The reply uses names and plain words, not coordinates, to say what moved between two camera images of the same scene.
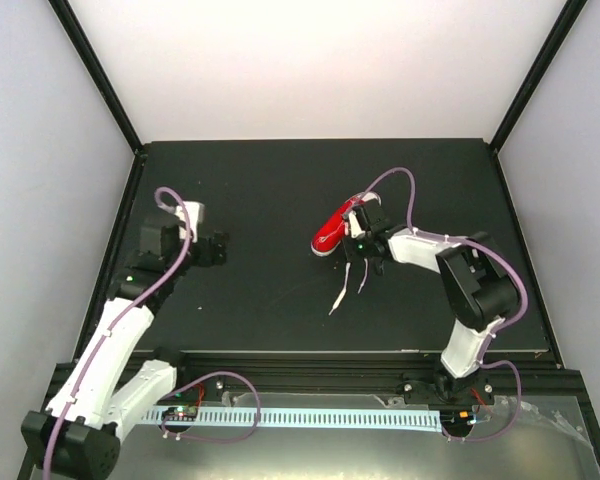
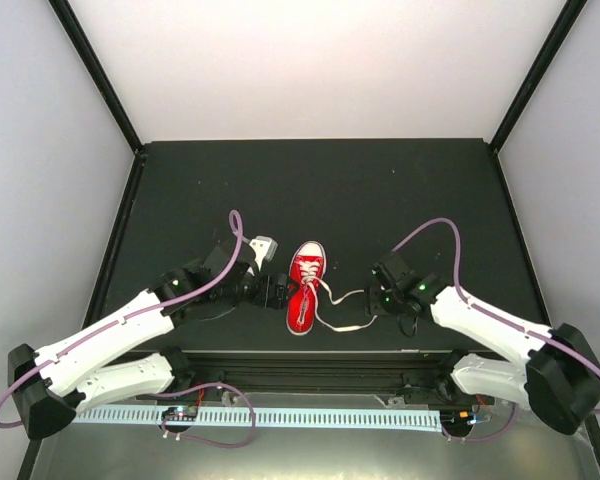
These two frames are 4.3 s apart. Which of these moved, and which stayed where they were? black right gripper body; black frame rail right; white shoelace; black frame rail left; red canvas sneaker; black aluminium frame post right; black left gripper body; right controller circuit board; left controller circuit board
Moved: red canvas sneaker; black right gripper body; black left gripper body; white shoelace
Stayed: black frame rail left; black frame rail right; left controller circuit board; black aluminium frame post right; right controller circuit board
